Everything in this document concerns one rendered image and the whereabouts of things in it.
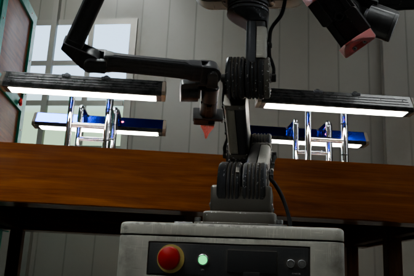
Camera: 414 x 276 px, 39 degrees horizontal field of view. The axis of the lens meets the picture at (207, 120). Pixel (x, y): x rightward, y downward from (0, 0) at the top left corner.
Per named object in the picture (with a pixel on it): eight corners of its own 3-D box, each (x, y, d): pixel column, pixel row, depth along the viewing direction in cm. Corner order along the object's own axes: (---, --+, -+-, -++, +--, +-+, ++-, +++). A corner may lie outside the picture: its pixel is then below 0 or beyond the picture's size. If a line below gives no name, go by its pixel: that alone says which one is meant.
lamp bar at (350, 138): (369, 145, 280) (369, 130, 282) (239, 137, 277) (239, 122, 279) (364, 148, 288) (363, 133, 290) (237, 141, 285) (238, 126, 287)
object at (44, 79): (165, 96, 221) (166, 77, 223) (-3, 85, 218) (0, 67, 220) (165, 102, 229) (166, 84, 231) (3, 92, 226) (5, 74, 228)
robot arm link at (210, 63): (84, 56, 177) (86, 44, 187) (82, 74, 180) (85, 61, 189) (223, 71, 185) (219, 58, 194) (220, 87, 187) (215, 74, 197)
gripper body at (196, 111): (192, 111, 202) (194, 93, 197) (222, 113, 202) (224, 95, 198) (192, 122, 196) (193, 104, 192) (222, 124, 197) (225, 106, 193)
